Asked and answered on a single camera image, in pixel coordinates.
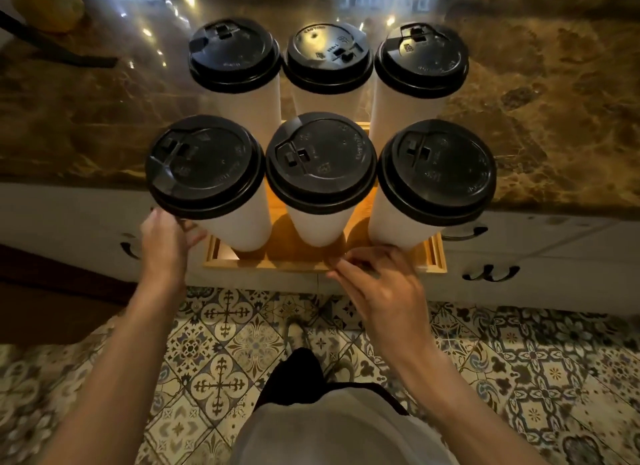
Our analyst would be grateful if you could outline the person's right hand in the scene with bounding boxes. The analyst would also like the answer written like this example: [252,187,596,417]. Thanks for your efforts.
[325,245,436,360]

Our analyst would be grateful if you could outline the person's left hand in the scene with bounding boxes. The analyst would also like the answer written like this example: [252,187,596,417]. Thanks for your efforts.
[139,207,209,293]

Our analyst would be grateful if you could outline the white paper cup black lid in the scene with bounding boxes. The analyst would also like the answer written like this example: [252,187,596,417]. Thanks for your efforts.
[282,21,375,123]
[145,114,273,253]
[367,119,499,250]
[369,21,471,153]
[265,111,379,248]
[188,17,283,153]

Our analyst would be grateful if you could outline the square wooden tray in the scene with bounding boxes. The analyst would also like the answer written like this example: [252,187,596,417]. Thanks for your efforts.
[202,121,449,274]

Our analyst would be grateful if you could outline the person's left forearm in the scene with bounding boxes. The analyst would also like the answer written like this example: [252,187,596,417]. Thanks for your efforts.
[37,279,189,465]

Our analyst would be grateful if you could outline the person's right forearm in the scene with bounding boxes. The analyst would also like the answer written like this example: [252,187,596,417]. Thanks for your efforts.
[395,339,551,465]

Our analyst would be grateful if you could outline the person's grey shoe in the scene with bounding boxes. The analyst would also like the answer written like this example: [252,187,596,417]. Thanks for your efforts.
[282,314,313,353]

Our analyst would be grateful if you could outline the person's black trousers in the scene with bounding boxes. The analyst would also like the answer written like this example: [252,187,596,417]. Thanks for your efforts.
[252,348,409,416]

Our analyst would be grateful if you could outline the person's light grey clothing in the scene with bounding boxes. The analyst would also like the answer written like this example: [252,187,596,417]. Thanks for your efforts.
[229,387,459,465]

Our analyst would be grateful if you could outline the white drawer front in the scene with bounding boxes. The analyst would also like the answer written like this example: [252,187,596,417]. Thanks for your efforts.
[0,181,211,286]
[439,210,623,260]
[319,234,640,316]

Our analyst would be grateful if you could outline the black flat bar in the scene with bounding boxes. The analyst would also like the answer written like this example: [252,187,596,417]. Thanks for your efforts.
[0,9,120,70]

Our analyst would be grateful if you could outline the yellow rounded object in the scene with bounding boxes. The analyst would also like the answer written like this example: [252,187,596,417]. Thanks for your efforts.
[0,0,86,34]

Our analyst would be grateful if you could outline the black drawer handle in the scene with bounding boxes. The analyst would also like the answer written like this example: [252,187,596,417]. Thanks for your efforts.
[461,264,521,283]
[119,231,143,260]
[441,223,489,242]

